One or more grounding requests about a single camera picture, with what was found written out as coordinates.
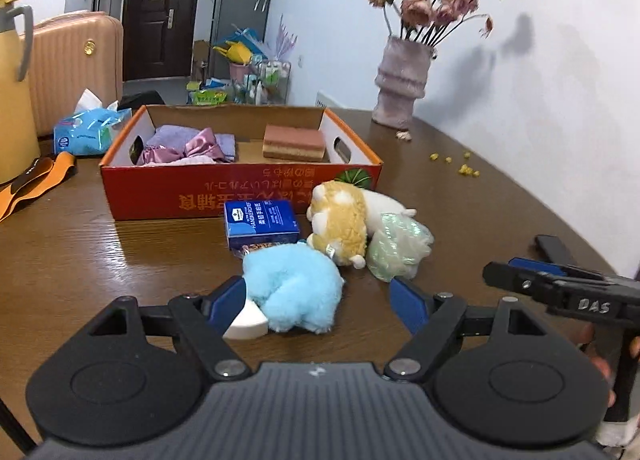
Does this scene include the clear bag of filling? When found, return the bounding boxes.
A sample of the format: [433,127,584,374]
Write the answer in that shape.
[366,213,435,283]

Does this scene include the light blue plush toy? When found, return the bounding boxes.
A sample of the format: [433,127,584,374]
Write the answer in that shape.
[242,243,345,335]

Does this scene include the blue tissue box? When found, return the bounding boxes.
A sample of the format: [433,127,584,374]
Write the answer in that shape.
[224,199,300,251]

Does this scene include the yellow white plush toy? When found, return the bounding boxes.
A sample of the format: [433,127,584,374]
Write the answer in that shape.
[306,181,416,269]

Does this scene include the pink satin scrunchie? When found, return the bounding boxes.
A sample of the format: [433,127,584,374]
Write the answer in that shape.
[135,126,232,167]

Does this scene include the purple knitted cloth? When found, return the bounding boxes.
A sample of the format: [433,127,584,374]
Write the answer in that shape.
[144,123,238,163]

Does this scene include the pink brown sponge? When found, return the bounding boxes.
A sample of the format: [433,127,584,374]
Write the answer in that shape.
[262,124,326,162]

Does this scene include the person's right hand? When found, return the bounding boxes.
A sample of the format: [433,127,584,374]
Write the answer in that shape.
[577,324,639,407]

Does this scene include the black phone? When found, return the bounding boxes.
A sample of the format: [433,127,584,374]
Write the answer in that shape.
[534,234,578,266]

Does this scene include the white makeup sponge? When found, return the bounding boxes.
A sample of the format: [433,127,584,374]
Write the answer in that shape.
[224,299,269,341]

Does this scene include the yellow petal crumbs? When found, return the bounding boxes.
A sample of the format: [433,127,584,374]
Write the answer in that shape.
[428,150,480,177]

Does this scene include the red cardboard box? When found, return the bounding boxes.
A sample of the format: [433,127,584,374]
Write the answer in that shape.
[100,104,383,221]

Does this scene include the blue tissue pack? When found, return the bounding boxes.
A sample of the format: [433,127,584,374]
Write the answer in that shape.
[53,89,132,157]

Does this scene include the pink ribbed vase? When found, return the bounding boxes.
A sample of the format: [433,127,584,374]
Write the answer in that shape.
[372,36,434,131]

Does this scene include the yellow thermos jug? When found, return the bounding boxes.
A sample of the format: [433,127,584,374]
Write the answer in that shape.
[0,0,40,184]

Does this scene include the pink suitcase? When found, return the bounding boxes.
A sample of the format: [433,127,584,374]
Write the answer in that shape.
[28,11,124,136]

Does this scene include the dark brown door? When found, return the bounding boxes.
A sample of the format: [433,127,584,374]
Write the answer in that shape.
[122,0,198,81]

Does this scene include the orange strap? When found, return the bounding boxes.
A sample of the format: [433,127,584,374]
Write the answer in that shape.
[0,150,79,223]

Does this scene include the cluttered wire rack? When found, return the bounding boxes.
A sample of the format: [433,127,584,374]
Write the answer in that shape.
[186,28,292,106]

